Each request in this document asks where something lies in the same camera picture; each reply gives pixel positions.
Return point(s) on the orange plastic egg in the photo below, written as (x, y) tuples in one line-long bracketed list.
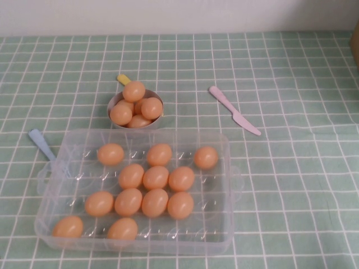
[(159, 154), (140, 122), (181, 178), (131, 176), (154, 203), (126, 102), (155, 177), (68, 227), (138, 106), (122, 229), (120, 114), (110, 154), (134, 91), (206, 157), (99, 203), (180, 205), (151, 107), (128, 201)]

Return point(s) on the clear plastic egg box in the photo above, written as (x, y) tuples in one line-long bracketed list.
[(81, 179)]

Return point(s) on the grey round bowl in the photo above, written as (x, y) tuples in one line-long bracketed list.
[(157, 122)]

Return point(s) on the pink plastic knife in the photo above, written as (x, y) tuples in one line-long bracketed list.
[(230, 107)]

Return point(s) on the yellow plastic utensil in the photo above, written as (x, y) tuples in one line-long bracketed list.
[(123, 78)]

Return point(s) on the blue plastic fork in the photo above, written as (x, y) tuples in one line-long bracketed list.
[(42, 143)]

